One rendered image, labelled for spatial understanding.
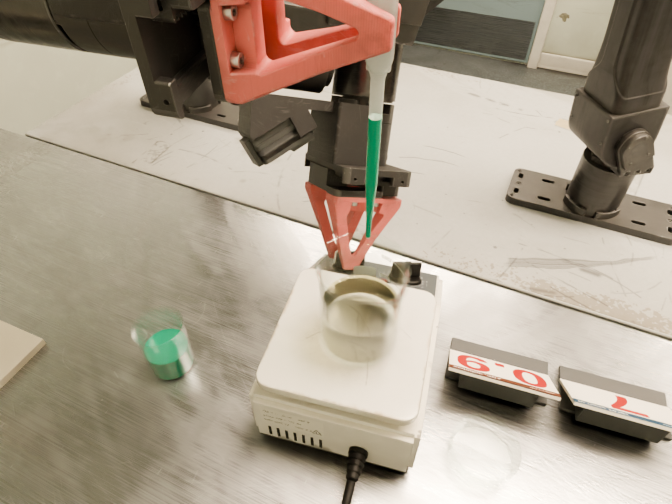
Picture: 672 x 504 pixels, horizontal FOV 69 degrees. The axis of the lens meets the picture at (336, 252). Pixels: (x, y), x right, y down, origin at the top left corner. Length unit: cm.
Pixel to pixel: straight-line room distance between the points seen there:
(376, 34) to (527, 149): 57
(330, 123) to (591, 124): 30
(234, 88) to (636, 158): 46
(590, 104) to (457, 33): 281
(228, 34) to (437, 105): 65
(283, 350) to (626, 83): 41
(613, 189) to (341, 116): 36
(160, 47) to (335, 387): 24
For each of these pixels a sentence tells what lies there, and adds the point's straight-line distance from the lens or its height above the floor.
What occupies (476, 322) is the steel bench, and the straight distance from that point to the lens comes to 52.
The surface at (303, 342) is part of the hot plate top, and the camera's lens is 38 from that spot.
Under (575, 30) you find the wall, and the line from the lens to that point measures 330.
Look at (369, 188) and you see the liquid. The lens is 28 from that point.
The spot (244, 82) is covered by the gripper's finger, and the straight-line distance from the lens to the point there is 24.
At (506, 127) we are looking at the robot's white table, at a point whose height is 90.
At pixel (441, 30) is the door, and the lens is 340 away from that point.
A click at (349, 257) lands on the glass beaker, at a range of 35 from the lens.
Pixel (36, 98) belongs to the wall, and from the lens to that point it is 193.
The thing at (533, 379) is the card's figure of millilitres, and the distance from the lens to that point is 47.
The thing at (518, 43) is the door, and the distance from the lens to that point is 333.
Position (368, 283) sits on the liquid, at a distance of 37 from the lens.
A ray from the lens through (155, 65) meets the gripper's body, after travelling 23.
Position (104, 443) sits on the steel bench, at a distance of 48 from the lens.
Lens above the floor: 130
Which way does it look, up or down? 45 degrees down
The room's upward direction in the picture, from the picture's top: straight up
